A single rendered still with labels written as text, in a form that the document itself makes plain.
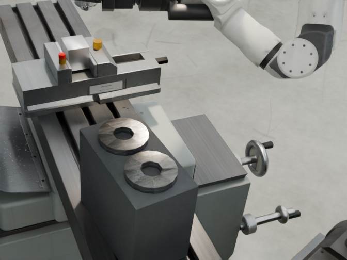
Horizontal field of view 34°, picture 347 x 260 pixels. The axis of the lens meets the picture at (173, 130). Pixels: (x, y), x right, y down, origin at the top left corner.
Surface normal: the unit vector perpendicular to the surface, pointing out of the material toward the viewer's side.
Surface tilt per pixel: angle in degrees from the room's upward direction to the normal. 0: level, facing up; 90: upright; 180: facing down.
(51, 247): 90
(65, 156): 0
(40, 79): 0
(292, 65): 60
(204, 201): 90
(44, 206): 90
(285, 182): 0
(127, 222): 90
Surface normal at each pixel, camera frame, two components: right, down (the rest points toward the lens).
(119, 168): 0.09, -0.76
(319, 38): -0.27, 0.11
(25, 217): 0.39, 0.62
